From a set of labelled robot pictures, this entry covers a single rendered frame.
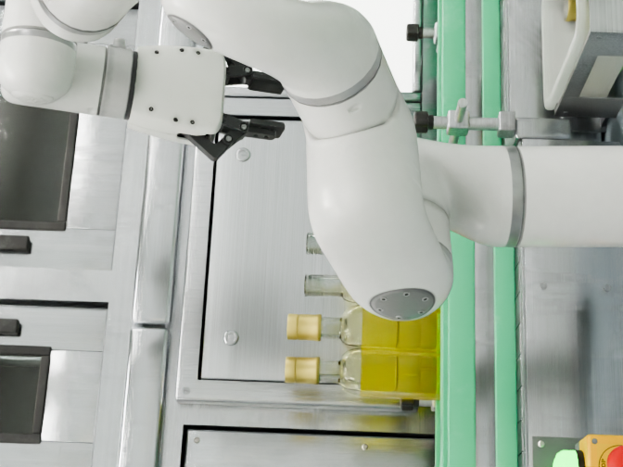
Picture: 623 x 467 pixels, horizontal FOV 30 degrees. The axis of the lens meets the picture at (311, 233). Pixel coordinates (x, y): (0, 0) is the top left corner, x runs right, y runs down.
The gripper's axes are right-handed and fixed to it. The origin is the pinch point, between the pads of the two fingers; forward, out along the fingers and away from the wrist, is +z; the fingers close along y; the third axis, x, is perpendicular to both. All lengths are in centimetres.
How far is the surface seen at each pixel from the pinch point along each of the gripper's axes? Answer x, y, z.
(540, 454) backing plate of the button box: -5.1, 35.2, 34.6
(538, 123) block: -5.5, -5.7, 35.4
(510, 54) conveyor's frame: -15.3, -20.3, 36.3
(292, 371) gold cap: -26.6, 23.8, 10.7
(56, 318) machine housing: -54, 13, -19
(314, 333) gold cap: -26.0, 18.7, 13.3
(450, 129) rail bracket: -8.1, -4.4, 24.8
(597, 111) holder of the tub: -5.5, -8.7, 43.7
